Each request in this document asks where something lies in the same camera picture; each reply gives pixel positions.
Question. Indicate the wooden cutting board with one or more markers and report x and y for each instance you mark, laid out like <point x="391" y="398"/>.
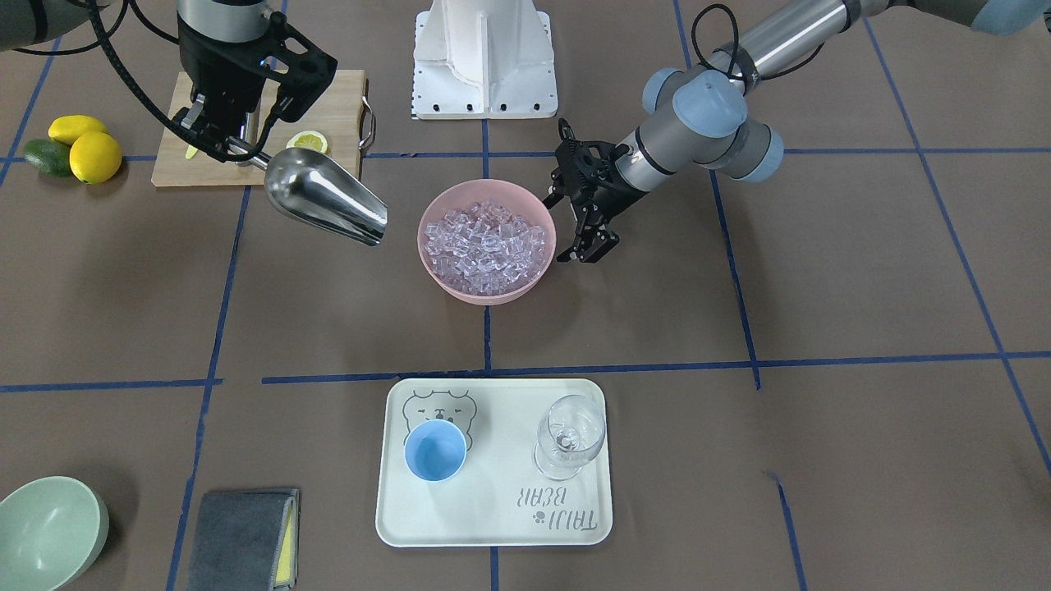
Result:
<point x="336" y="115"/>

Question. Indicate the clear wine glass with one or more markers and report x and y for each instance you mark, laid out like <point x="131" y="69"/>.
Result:
<point x="570" y="435"/>

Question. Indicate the yellow lemon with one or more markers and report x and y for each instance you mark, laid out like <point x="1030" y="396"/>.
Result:
<point x="67" y="129"/>
<point x="95" y="157"/>

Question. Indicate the grey folded cloth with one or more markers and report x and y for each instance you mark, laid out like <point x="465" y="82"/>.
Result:
<point x="246" y="540"/>

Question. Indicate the steel ice scoop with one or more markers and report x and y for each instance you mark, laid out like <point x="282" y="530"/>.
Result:
<point x="314" y="189"/>

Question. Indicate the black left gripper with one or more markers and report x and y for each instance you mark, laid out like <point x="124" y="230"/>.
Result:
<point x="614" y="186"/>

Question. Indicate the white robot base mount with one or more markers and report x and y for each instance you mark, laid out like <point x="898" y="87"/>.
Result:
<point x="483" y="60"/>

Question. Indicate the blue plastic cup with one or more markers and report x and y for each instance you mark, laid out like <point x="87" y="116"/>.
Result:
<point x="435" y="450"/>

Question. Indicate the cream bear serving tray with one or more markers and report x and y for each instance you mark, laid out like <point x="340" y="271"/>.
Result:
<point x="499" y="498"/>

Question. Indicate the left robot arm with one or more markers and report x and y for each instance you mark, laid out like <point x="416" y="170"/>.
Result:
<point x="699" y="116"/>

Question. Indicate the pile of clear ice cubes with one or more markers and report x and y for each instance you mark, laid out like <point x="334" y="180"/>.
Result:
<point x="485" y="249"/>

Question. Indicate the green lime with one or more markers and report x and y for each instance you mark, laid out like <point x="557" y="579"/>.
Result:
<point x="48" y="156"/>

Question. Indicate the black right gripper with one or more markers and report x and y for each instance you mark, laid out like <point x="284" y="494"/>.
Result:
<point x="215" y="72"/>

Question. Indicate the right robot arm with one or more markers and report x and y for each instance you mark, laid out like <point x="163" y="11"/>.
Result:
<point x="27" y="25"/>

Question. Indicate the half lemon slice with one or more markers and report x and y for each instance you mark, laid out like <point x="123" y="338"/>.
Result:
<point x="312" y="140"/>

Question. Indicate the green ceramic bowl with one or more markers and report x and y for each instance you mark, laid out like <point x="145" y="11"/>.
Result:
<point x="52" y="531"/>

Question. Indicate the pink bowl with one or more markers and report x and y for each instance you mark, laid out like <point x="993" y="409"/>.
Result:
<point x="516" y="198"/>

